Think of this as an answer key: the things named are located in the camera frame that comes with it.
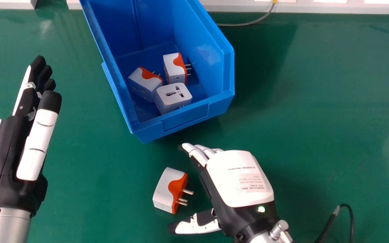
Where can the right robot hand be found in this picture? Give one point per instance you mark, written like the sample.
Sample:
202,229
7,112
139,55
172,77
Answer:
235,182

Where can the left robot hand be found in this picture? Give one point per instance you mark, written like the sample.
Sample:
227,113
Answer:
8,152

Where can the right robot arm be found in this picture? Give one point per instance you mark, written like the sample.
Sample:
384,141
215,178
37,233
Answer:
268,234

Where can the white-and-orange plug adapter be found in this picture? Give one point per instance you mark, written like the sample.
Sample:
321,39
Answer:
145,83
175,68
172,97
169,189

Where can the blue plastic bin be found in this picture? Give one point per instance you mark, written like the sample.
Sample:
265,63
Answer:
160,60

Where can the white socket strip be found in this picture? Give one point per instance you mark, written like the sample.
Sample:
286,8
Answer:
302,5

